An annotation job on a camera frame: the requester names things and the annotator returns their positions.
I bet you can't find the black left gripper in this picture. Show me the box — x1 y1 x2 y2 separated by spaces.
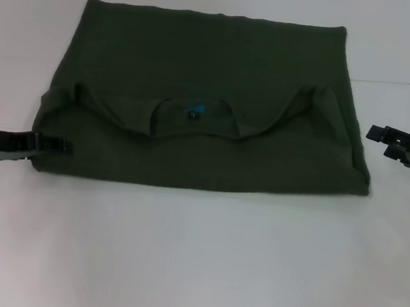
0 128 74 170

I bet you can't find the dark green FREE t-shirt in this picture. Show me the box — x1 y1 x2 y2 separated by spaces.
30 0 386 205

